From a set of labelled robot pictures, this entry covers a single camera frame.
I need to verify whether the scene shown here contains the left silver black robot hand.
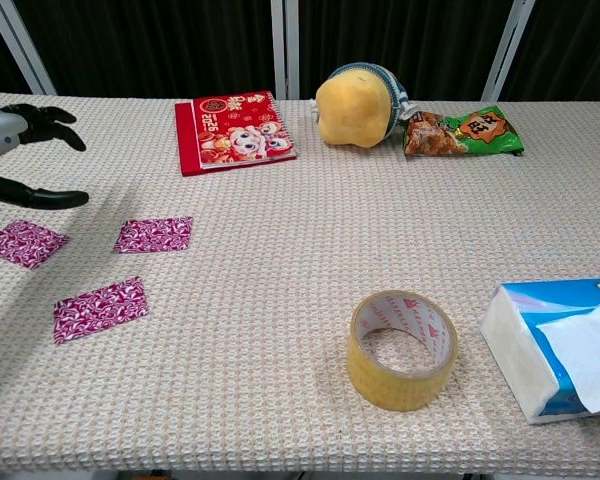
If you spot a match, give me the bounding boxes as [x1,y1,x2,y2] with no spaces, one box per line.
[0,103,90,211]

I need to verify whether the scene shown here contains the red 2026 spiral calendar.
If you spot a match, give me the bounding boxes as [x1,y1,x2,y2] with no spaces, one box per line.
[174,90,298,178]

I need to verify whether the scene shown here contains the beige waffle tablecloth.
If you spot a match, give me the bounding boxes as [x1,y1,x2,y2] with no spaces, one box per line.
[0,92,600,479]

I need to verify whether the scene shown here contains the yellow plush toy striped scarf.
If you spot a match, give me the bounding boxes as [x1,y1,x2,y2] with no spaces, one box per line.
[314,61,412,149]

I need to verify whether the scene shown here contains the yellowish packing tape roll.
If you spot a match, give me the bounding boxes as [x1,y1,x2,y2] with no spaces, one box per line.
[346,289,460,413]

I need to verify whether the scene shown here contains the green snack bag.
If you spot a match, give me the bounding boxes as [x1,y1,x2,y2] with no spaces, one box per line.
[402,103,525,158]

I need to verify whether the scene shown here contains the blue white tissue pack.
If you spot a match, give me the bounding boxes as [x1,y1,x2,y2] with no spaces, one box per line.
[479,276,600,426]

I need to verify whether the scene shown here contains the grey aluminium partition post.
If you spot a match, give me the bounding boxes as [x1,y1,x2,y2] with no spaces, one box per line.
[269,0,302,101]
[480,0,537,103]
[0,0,59,97]

